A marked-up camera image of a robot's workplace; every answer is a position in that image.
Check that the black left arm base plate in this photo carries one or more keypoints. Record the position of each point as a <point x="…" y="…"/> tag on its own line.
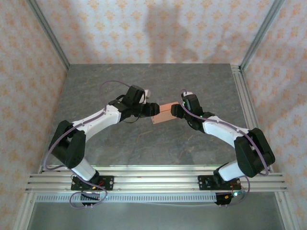
<point x="109" y="183"/>

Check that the aluminium frame post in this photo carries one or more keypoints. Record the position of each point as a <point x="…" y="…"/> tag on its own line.
<point x="48" y="33"/>
<point x="261" y="33"/>

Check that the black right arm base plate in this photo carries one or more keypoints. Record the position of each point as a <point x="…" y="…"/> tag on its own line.
<point x="204" y="183"/>

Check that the black controller board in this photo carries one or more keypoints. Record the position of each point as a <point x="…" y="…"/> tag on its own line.
<point x="90" y="197"/>
<point x="223" y="200"/>

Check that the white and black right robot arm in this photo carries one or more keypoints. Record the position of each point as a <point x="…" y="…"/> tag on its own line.
<point x="254" y="155"/>

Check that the wide aluminium extrusion rail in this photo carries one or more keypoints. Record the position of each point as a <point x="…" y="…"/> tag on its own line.
<point x="168" y="185"/>

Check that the orange paper box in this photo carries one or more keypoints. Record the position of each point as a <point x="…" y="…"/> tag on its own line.
<point x="163" y="117"/>

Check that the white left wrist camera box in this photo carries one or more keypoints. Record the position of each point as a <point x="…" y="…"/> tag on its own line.
<point x="146" y="93"/>

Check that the narrow aluminium extrusion rail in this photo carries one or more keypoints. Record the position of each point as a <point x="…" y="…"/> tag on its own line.
<point x="156" y="169"/>

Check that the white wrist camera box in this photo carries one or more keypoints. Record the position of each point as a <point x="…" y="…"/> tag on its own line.
<point x="146" y="93"/>
<point x="187" y="93"/>

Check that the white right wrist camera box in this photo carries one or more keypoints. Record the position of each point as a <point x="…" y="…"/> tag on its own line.
<point x="187" y="93"/>

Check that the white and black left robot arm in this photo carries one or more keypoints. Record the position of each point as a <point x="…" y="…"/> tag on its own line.
<point x="69" y="148"/>

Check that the aluminium frame leg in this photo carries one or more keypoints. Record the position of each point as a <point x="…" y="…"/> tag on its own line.
<point x="286" y="210"/>
<point x="25" y="210"/>

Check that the long side aluminium rail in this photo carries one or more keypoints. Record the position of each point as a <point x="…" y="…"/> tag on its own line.
<point x="242" y="95"/>

